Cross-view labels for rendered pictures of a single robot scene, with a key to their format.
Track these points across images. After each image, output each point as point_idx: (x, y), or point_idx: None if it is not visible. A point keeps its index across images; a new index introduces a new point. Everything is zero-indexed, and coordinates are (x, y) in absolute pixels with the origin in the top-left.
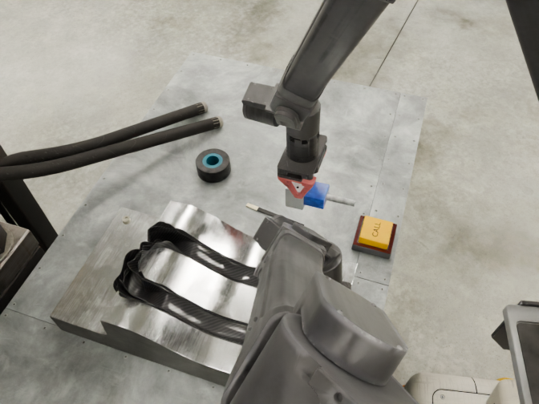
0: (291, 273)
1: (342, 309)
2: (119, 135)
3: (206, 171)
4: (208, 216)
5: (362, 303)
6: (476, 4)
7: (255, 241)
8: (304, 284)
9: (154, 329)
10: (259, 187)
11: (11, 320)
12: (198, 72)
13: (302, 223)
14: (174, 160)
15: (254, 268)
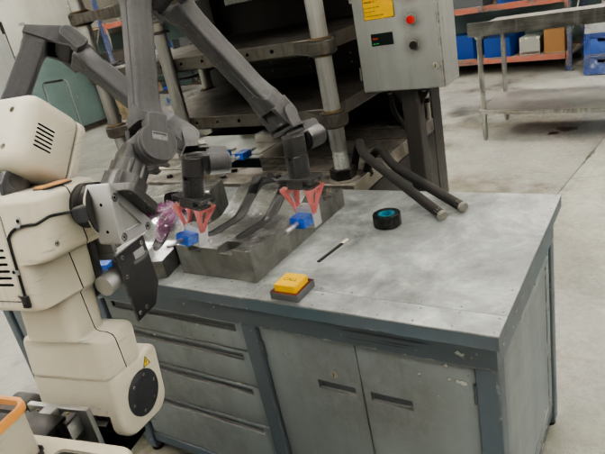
0: (124, 78)
1: (69, 28)
2: (408, 174)
3: (374, 213)
4: (302, 195)
5: (76, 40)
6: None
7: (287, 221)
8: (118, 77)
9: (238, 194)
10: (365, 242)
11: None
12: (524, 202)
13: (321, 261)
14: (401, 209)
15: (266, 222)
